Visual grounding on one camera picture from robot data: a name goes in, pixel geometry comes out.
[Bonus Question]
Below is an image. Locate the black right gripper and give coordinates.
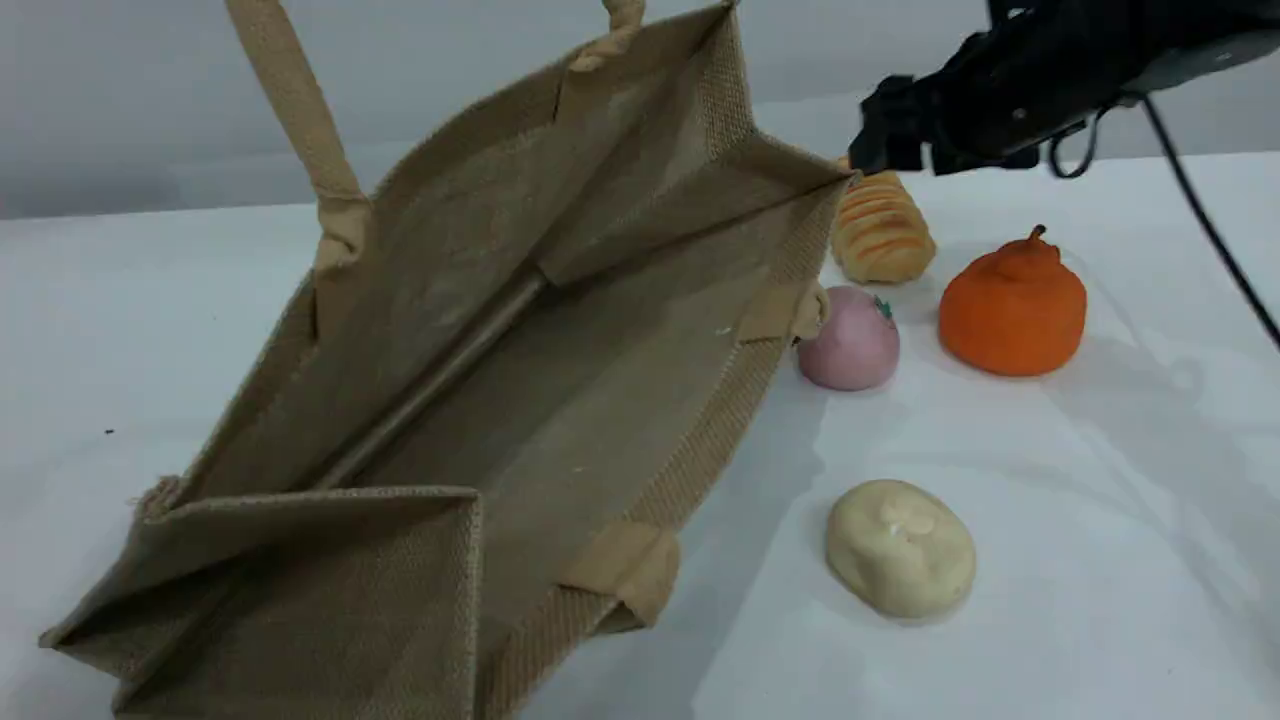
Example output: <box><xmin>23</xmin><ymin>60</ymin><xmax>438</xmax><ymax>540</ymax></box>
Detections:
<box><xmin>848</xmin><ymin>8</ymin><xmax>1141</xmax><ymax>177</ymax></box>

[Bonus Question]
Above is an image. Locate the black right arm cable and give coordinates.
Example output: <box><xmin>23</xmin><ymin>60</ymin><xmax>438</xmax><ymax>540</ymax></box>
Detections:
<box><xmin>1046</xmin><ymin>95</ymin><xmax>1280</xmax><ymax>353</ymax></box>

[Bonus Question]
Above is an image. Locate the long striped bread loaf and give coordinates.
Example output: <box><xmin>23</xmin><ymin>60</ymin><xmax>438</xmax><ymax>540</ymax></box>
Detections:
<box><xmin>832</xmin><ymin>170</ymin><xmax>937</xmax><ymax>285</ymax></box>

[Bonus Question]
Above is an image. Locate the orange tangerine toy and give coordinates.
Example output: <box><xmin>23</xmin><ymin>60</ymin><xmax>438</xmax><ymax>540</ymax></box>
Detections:
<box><xmin>938</xmin><ymin>225</ymin><xmax>1088</xmax><ymax>378</ymax></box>

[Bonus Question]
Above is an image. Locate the brown burlap tote bag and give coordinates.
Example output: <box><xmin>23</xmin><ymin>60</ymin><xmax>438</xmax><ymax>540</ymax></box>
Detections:
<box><xmin>38</xmin><ymin>0</ymin><xmax>859</xmax><ymax>720</ymax></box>

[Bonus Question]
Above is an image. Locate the pink peach toy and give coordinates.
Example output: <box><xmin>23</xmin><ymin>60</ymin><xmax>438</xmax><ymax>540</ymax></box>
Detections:
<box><xmin>797</xmin><ymin>287</ymin><xmax>900</xmax><ymax>392</ymax></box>

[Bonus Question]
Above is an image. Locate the cream round bun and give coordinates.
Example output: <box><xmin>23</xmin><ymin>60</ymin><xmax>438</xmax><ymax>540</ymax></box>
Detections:
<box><xmin>825</xmin><ymin>479</ymin><xmax>977</xmax><ymax>619</ymax></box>

